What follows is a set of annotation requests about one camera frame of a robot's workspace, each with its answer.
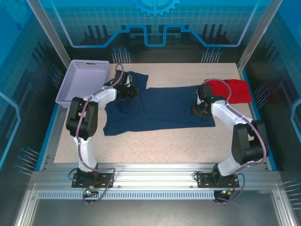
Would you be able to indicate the navy blue t-shirt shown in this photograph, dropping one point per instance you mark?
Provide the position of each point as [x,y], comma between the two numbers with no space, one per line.
[160,108]

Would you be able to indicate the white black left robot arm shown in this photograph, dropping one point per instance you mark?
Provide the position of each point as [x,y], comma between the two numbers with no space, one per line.
[87,150]

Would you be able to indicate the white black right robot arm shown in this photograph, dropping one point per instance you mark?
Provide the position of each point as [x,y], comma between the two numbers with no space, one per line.
[225,115]

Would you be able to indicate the red t-shirt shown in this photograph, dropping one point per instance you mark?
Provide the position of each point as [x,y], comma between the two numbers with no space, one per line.
[240,91]

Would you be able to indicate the lavender plastic basket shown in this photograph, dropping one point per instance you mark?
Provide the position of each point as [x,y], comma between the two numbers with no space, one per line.
[82,82]

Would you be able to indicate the small LED circuit board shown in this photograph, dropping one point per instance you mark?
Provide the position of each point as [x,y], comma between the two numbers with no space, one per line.
[89,191]
[227,191]

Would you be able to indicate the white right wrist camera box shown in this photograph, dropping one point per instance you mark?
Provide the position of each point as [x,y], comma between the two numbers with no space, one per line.
[199,101]

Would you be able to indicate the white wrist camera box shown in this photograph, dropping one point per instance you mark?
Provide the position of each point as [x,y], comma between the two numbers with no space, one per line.
[128,80]
[199,101]

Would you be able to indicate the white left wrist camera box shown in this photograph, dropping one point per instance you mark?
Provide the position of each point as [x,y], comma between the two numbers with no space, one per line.
[128,80]

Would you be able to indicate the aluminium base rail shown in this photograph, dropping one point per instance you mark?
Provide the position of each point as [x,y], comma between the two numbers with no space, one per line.
[152,174]

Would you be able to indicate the aluminium frame post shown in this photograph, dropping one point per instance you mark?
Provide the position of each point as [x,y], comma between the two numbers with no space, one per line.
[258,30]
[47,28]

